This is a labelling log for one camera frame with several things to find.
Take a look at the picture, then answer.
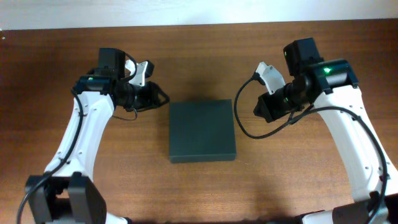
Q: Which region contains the black box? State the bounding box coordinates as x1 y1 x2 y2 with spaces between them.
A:
169 99 237 164

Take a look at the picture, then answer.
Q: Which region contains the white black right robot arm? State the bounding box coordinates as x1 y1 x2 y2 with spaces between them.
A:
253 38 397 223

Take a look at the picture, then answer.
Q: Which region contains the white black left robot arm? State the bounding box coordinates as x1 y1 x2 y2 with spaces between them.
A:
16 48 170 223

